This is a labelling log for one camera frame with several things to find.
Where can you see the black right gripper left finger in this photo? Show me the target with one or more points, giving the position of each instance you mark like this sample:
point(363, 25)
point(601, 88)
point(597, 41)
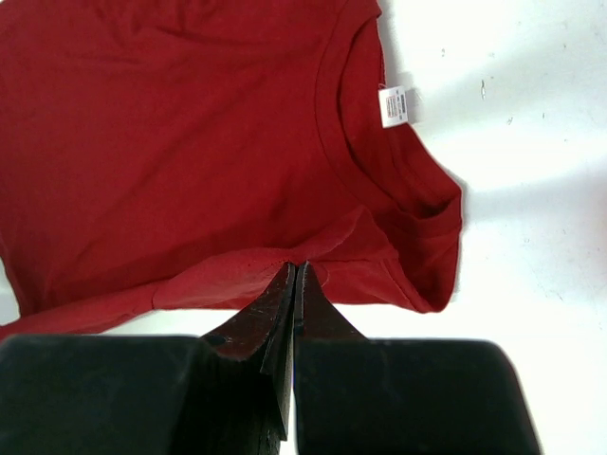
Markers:
point(226, 392)

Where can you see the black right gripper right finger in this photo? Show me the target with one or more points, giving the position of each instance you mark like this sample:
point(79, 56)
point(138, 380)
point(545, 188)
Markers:
point(361, 395)

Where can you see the dark red t shirt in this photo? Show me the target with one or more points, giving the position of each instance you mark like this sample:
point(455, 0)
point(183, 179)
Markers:
point(160, 155)

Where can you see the white neck label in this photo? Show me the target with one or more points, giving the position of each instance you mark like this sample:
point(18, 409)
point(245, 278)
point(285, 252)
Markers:
point(399, 105)

